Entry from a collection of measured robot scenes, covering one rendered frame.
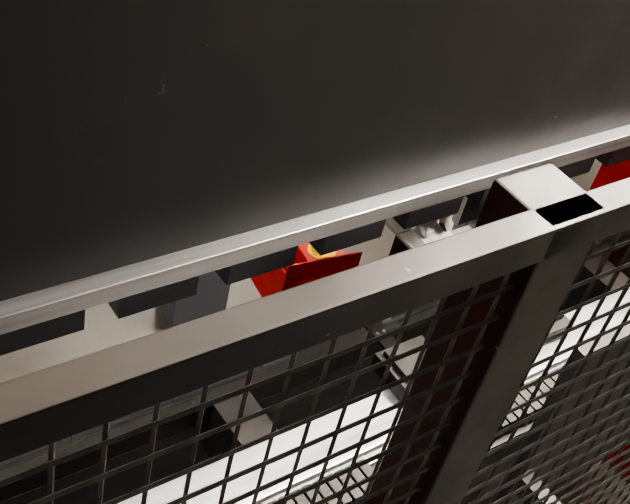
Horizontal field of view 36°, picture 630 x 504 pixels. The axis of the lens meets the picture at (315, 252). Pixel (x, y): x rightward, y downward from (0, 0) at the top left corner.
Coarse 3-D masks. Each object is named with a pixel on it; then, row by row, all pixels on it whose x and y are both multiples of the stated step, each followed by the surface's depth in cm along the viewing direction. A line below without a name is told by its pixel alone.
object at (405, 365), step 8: (368, 328) 188; (376, 328) 189; (384, 328) 189; (392, 336) 188; (384, 344) 186; (392, 344) 186; (400, 344) 183; (408, 344) 183; (416, 344) 183; (384, 352) 180; (400, 352) 181; (376, 360) 181; (400, 360) 179; (408, 360) 180; (416, 360) 180; (384, 368) 180; (392, 368) 179; (400, 368) 178; (408, 368) 178; (392, 376) 178; (400, 376) 178; (400, 384) 177; (400, 392) 177; (400, 400) 178
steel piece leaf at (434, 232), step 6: (432, 222) 218; (438, 222) 219; (414, 228) 215; (426, 228) 217; (432, 228) 217; (438, 228) 217; (426, 234) 215; (432, 234) 215; (438, 234) 216; (444, 234) 216; (450, 234) 217; (426, 240) 213; (432, 240) 214
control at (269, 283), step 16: (304, 256) 236; (336, 256) 228; (352, 256) 231; (272, 272) 231; (288, 272) 224; (304, 272) 227; (320, 272) 229; (336, 272) 232; (272, 288) 232; (288, 288) 237
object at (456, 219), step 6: (468, 198) 198; (462, 204) 200; (468, 204) 200; (474, 204) 201; (462, 210) 200; (468, 210) 201; (474, 210) 203; (480, 210) 204; (456, 216) 202; (462, 216) 202; (468, 216) 203; (474, 216) 204; (456, 222) 203; (462, 222) 203; (468, 222) 207; (474, 222) 208; (456, 228) 205
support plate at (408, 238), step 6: (450, 216) 222; (390, 222) 216; (396, 222) 216; (450, 222) 220; (390, 228) 215; (396, 228) 215; (402, 228) 215; (408, 228) 216; (450, 228) 219; (462, 228) 220; (468, 228) 220; (396, 234) 214; (402, 234) 214; (408, 234) 214; (414, 234) 214; (402, 240) 213; (408, 240) 212; (414, 240) 213; (420, 240) 213; (408, 246) 212; (414, 246) 211
